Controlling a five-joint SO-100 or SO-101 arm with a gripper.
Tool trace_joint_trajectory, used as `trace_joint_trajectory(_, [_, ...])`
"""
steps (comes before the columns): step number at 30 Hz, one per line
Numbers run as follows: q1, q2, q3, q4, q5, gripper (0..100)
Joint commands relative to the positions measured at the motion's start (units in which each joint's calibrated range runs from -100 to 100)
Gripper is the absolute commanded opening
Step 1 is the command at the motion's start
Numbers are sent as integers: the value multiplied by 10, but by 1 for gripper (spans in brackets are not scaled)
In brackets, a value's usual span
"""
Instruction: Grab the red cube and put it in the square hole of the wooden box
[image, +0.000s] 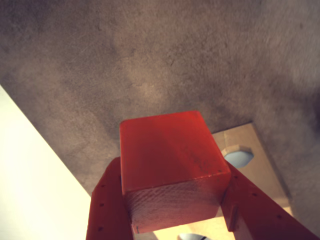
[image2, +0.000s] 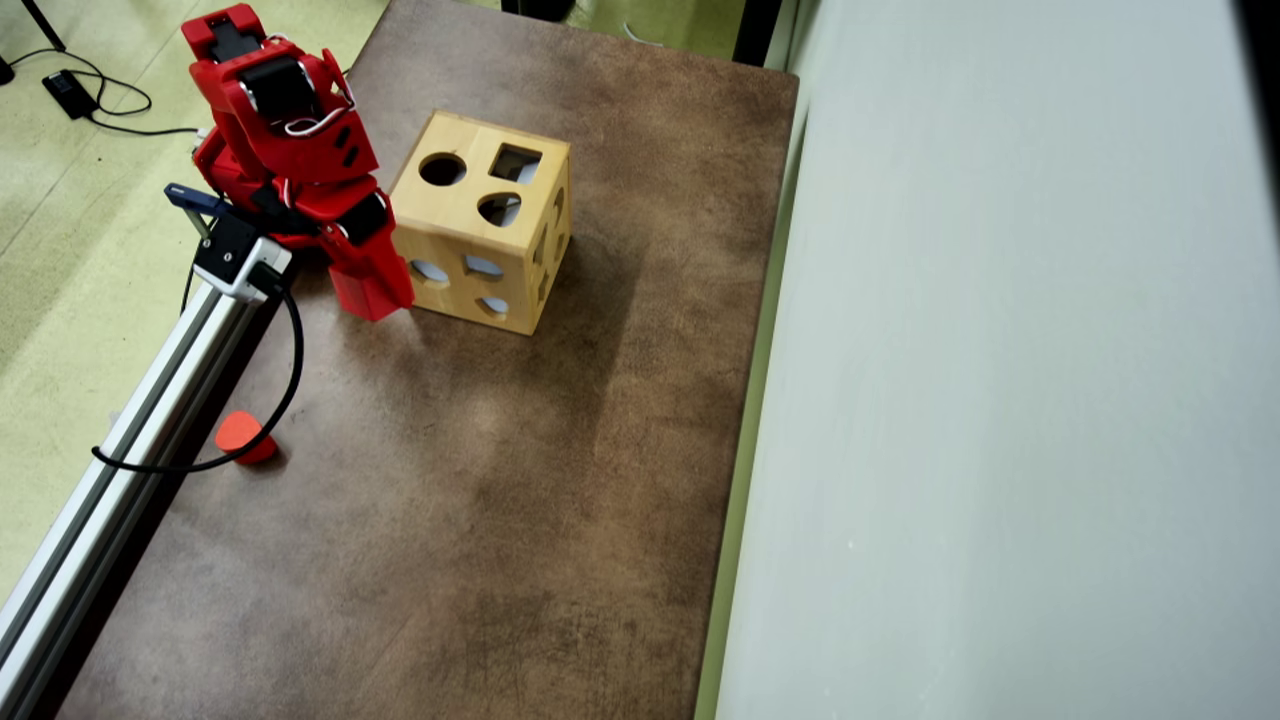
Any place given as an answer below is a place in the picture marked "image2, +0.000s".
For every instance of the blue clamp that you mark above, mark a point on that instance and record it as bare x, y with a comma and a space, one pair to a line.
195, 200

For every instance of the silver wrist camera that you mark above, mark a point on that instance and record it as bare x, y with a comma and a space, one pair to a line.
235, 255

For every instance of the red rounded wooden block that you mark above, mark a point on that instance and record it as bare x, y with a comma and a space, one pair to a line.
238, 432

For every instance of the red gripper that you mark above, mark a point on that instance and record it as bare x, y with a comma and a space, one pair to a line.
367, 283

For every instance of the black object on floor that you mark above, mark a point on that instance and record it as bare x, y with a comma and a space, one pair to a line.
538, 8

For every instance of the black stand leg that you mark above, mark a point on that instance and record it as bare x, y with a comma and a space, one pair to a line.
42, 25

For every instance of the aluminium profile rail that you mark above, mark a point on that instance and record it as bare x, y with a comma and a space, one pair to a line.
130, 440

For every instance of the brown desk mat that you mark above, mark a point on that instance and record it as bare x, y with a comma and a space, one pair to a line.
500, 500

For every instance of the black power adapter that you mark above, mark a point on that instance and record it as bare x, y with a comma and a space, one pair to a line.
68, 93

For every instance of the wooden shape sorter box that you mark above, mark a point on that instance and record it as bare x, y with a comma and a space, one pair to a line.
480, 225

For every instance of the red robot arm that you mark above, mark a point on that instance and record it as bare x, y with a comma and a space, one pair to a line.
300, 160

